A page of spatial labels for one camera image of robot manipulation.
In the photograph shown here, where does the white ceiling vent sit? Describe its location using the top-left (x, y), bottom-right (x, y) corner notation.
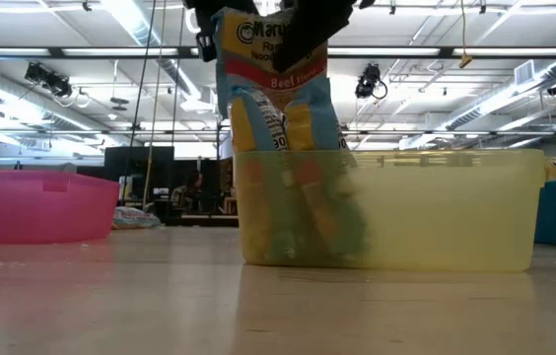
top-left (513, 58), bottom-right (536, 86)

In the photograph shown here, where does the yellow translucent plastic bin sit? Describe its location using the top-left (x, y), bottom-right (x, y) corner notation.
top-left (232, 148), bottom-right (547, 273)

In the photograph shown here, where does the red plastic bin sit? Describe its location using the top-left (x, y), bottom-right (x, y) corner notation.
top-left (0, 169), bottom-right (121, 246)

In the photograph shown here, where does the silver ventilation duct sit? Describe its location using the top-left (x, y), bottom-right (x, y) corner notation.
top-left (103, 0), bottom-right (210, 107)

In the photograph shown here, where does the blue Maruchan noodle pack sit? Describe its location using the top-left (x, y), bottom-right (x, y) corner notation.
top-left (212, 7), bottom-right (333, 114)
top-left (230, 93), bottom-right (290, 265)
top-left (285, 73), bottom-right (369, 262)

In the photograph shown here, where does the red Maruchan noodle pack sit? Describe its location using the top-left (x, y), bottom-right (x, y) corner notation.
top-left (111, 205), bottom-right (164, 231)

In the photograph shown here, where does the black hanging cable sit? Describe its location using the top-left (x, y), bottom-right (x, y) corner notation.
top-left (119, 0), bottom-right (159, 206)

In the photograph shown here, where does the person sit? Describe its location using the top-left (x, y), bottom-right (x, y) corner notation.
top-left (169, 171), bottom-right (206, 211)

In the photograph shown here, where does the thin beige hanging cable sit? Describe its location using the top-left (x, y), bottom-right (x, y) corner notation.
top-left (142, 0), bottom-right (169, 208)

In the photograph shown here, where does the yellow hanging cable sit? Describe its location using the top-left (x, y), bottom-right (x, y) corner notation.
top-left (458, 0), bottom-right (474, 69)

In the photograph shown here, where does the black cabinet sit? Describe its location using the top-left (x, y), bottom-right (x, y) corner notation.
top-left (104, 145), bottom-right (175, 207)

